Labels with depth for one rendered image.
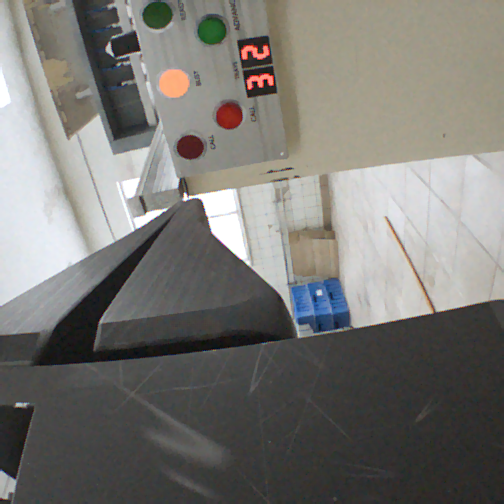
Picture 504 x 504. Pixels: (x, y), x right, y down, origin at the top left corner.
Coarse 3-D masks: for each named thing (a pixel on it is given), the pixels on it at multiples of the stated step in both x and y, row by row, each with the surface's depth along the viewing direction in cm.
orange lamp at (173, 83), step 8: (168, 72) 41; (176, 72) 41; (160, 80) 41; (168, 80) 42; (176, 80) 42; (184, 80) 42; (160, 88) 42; (168, 88) 42; (176, 88) 42; (184, 88) 42; (176, 96) 43
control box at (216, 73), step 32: (160, 0) 36; (192, 0) 36; (224, 0) 37; (256, 0) 37; (160, 32) 38; (192, 32) 39; (256, 32) 39; (160, 64) 41; (192, 64) 41; (224, 64) 41; (256, 64) 41; (160, 96) 43; (192, 96) 43; (224, 96) 44; (256, 96) 44; (192, 128) 46; (256, 128) 46; (192, 160) 48; (224, 160) 49; (256, 160) 49
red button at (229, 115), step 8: (224, 104) 44; (232, 104) 44; (216, 112) 44; (224, 112) 44; (232, 112) 44; (240, 112) 44; (216, 120) 45; (224, 120) 44; (232, 120) 44; (240, 120) 45; (224, 128) 45; (232, 128) 45
